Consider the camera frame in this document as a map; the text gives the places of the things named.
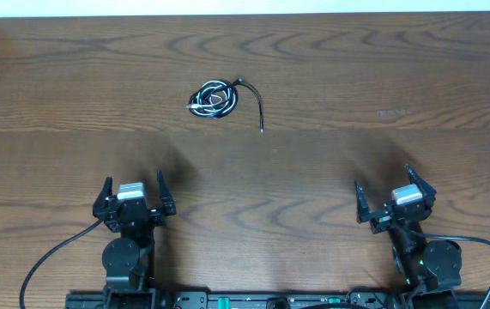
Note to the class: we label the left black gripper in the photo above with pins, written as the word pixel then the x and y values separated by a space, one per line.
pixel 168 203

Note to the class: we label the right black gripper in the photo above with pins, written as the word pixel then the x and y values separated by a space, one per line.
pixel 381 219

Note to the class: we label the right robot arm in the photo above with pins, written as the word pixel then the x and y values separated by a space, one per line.
pixel 427 265

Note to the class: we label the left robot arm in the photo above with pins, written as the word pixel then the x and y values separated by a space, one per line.
pixel 128 257

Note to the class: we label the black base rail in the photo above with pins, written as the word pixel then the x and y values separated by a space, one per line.
pixel 361 297

